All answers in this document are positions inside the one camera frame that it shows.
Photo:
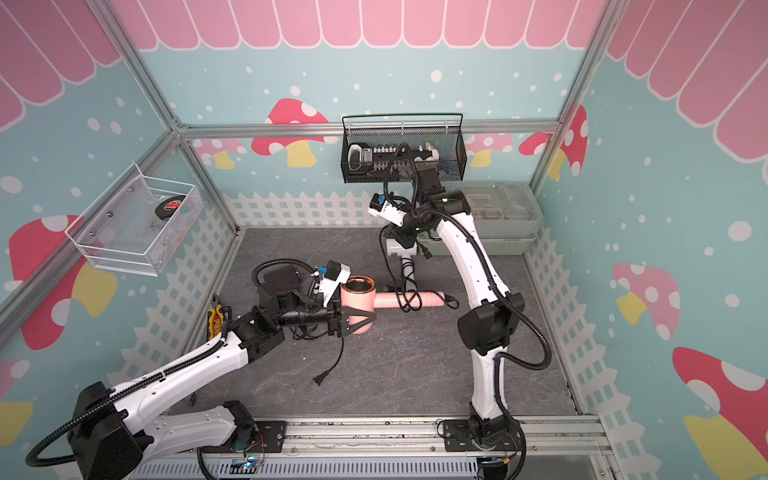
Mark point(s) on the black red tape measure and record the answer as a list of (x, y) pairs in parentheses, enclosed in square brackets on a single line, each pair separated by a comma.
[(167, 207)]

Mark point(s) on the pink hair dryer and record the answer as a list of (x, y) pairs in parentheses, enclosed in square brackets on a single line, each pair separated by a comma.
[(360, 293)]

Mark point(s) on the green clear storage box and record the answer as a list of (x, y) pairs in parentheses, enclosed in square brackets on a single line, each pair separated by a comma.
[(507, 216)]

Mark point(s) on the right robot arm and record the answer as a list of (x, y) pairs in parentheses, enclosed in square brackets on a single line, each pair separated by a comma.
[(414, 201)]

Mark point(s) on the black white power strip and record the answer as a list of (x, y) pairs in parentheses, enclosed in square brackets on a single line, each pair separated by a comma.
[(363, 160)]

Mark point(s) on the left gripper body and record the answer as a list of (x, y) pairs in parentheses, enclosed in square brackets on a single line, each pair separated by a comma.
[(328, 316)]

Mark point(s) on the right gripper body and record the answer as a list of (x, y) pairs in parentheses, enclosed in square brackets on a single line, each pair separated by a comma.
[(407, 233)]

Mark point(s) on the yellow black pliers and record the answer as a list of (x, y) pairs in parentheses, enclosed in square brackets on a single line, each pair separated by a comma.
[(217, 316)]

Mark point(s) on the white hair dryer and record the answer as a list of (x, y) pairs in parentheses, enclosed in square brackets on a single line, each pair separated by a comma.
[(406, 278)]

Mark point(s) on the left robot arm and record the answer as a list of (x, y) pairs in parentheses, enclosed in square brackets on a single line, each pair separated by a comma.
[(114, 430)]

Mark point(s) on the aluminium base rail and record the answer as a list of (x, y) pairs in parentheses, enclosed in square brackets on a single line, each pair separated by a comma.
[(416, 447)]

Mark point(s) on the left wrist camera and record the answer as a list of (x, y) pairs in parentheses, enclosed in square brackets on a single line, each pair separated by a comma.
[(331, 276)]

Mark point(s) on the white wire mesh basket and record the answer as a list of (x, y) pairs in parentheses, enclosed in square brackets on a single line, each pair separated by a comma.
[(120, 232)]

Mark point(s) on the black wire mesh basket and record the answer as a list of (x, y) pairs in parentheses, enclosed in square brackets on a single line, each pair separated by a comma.
[(409, 130)]

